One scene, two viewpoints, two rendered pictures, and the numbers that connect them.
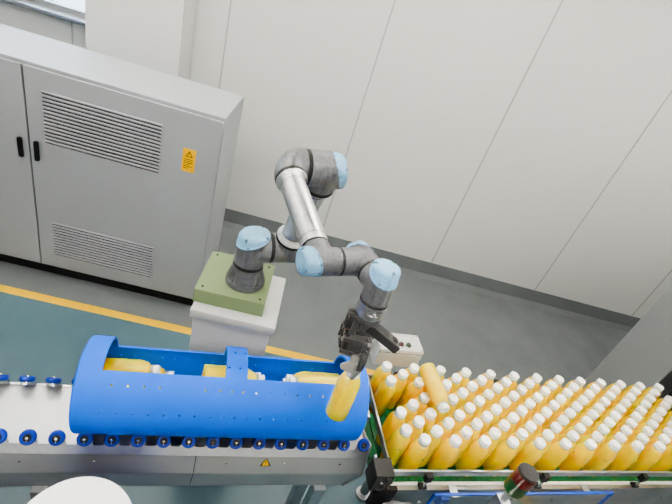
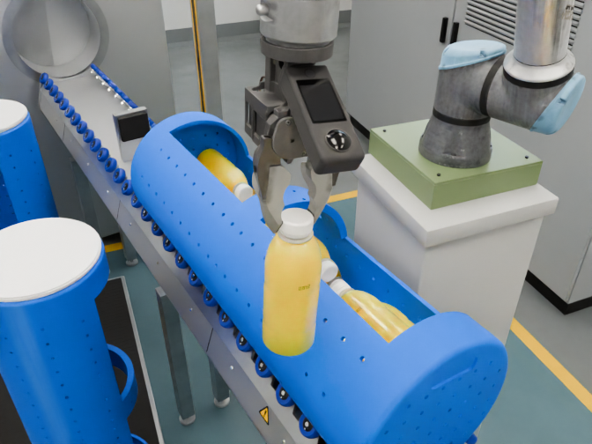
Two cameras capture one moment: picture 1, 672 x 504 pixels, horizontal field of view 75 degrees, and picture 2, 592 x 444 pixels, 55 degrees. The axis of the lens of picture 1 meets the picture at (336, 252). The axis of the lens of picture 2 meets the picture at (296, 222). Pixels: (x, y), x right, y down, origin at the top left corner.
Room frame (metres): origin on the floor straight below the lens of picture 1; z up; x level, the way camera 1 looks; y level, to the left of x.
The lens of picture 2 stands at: (0.77, -0.68, 1.79)
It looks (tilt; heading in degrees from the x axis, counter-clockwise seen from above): 35 degrees down; 77
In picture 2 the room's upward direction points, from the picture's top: straight up
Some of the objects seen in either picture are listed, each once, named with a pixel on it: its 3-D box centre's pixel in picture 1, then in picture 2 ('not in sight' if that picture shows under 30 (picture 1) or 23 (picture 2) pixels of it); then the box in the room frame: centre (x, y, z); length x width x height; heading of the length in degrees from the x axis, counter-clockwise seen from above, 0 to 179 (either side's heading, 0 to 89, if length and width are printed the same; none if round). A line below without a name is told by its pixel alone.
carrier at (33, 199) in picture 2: not in sight; (18, 233); (0.19, 1.15, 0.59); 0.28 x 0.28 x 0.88
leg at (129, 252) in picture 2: not in sight; (121, 210); (0.49, 1.66, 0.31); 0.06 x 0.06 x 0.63; 19
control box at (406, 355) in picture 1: (395, 349); not in sight; (1.44, -0.38, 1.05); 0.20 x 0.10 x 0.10; 109
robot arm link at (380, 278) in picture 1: (380, 283); not in sight; (0.91, -0.13, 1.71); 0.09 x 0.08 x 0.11; 32
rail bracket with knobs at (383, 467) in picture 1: (379, 473); not in sight; (0.92, -0.39, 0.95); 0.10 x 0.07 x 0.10; 19
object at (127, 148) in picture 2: not in sight; (135, 135); (0.66, 0.97, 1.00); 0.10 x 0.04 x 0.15; 19
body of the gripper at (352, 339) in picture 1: (359, 331); (291, 95); (0.89, -0.13, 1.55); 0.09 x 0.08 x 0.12; 102
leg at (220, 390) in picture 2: not in sight; (215, 343); (0.82, 0.73, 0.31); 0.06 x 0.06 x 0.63; 19
